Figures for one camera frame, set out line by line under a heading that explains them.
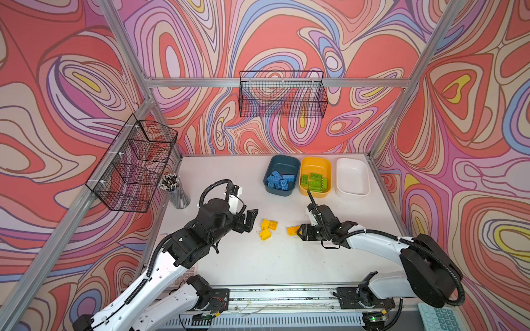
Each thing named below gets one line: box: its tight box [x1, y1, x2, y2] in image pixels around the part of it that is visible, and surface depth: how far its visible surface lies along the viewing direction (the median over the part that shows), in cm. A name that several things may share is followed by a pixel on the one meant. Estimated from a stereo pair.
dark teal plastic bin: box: [263, 154, 301, 197], surface depth 110 cm
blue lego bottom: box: [267, 175, 282, 190], surface depth 107 cm
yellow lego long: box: [287, 225, 303, 237], surface depth 92 cm
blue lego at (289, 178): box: [282, 174, 296, 183], surface depth 107 cm
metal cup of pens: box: [158, 172, 191, 209], surface depth 89 cm
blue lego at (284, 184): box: [280, 179, 290, 192], surface depth 106 cm
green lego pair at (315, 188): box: [308, 184, 323, 194], surface depth 106 cm
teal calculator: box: [417, 302, 464, 331], surface depth 70 cm
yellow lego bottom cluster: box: [259, 228, 272, 242], surface depth 90 cm
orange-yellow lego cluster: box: [267, 219, 279, 232], surface depth 93 cm
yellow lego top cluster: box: [260, 218, 271, 231], surface depth 92 cm
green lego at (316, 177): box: [309, 173, 323, 183], surface depth 110 cm
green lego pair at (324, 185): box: [320, 177, 328, 193], surface depth 106 cm
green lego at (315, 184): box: [308, 180, 322, 188], surface depth 107 cm
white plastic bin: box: [336, 157, 371, 197], surface depth 110 cm
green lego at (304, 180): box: [301, 174, 309, 187], surface depth 107 cm
